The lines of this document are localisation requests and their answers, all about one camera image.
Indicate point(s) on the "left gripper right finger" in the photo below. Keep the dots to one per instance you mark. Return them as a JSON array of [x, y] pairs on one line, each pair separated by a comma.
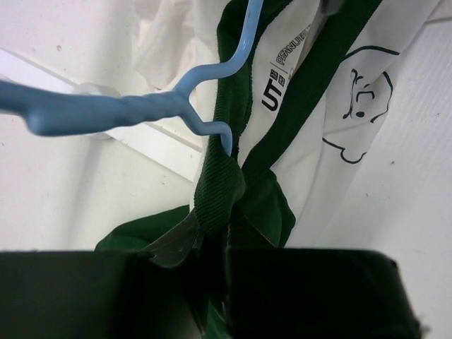
[[252, 268]]

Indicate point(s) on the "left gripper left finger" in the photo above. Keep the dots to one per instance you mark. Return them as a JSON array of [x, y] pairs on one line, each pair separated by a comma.
[[171, 282]]

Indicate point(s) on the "light blue hanger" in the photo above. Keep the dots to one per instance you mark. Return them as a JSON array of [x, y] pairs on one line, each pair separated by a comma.
[[141, 106]]

